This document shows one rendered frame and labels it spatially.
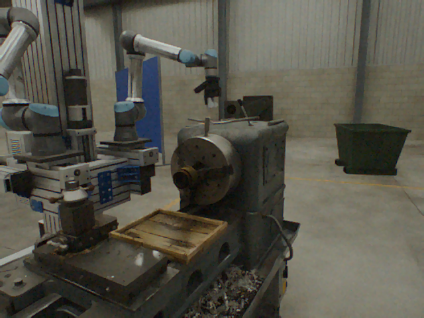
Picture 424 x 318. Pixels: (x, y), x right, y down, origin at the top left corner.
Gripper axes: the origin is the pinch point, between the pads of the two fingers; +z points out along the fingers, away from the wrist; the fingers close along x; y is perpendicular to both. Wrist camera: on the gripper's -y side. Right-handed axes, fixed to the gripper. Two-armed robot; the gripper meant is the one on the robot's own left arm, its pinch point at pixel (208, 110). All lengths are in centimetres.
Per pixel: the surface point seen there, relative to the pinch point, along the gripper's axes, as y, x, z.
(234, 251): 38, -46, 62
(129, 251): 31, -103, 36
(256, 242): 43, -30, 64
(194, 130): 9.6, -32.1, 8.8
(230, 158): 37, -46, 18
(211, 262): 38, -67, 57
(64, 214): 14, -111, 25
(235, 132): 32.4, -31.8, 8.6
